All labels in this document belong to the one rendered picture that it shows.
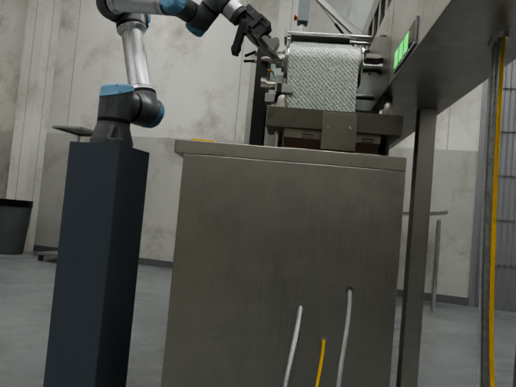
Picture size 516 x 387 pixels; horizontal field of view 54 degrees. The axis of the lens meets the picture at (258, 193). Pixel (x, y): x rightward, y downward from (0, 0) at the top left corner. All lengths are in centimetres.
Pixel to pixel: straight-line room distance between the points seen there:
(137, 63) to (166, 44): 473
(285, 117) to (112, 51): 574
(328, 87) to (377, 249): 59
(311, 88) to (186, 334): 88
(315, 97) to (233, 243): 60
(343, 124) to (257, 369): 74
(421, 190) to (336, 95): 46
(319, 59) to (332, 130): 36
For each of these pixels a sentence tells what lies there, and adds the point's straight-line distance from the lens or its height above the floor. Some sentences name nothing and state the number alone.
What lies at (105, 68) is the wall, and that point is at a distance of 712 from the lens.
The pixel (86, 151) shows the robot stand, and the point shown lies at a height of 87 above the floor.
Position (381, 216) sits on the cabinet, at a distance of 144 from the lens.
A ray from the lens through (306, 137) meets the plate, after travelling 151.
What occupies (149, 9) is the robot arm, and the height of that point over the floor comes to 138.
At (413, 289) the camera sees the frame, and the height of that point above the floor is 50.
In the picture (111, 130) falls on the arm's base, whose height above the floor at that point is 95.
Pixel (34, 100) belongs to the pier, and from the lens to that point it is 731.
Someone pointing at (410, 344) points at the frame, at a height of 30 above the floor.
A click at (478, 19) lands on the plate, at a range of 118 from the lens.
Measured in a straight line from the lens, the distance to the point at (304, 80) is 174.
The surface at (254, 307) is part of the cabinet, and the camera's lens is 144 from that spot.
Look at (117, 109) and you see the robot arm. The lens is 184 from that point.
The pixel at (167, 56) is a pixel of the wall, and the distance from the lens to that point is 671.
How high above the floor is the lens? 69
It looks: 3 degrees up
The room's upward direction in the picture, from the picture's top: 5 degrees clockwise
